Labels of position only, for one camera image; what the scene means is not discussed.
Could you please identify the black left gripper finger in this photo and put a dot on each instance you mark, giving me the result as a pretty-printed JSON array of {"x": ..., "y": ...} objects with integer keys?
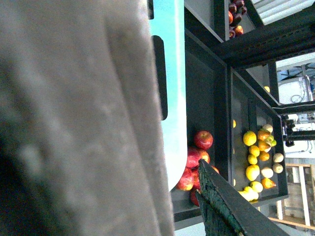
[{"x": 225, "y": 212}]

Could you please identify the light blue plastic basket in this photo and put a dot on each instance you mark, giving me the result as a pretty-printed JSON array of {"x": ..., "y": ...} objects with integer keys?
[{"x": 167, "y": 28}]

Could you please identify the yellow lemon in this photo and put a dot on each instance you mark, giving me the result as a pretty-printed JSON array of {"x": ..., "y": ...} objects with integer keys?
[
  {"x": 249, "y": 138},
  {"x": 252, "y": 172}
]

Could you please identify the red apple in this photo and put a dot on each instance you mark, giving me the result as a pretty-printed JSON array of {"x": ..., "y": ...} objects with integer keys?
[
  {"x": 203, "y": 139},
  {"x": 193, "y": 198},
  {"x": 194, "y": 155},
  {"x": 186, "y": 181}
]

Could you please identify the dark display shelf unit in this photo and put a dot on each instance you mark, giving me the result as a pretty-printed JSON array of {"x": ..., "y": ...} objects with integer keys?
[{"x": 224, "y": 98}]

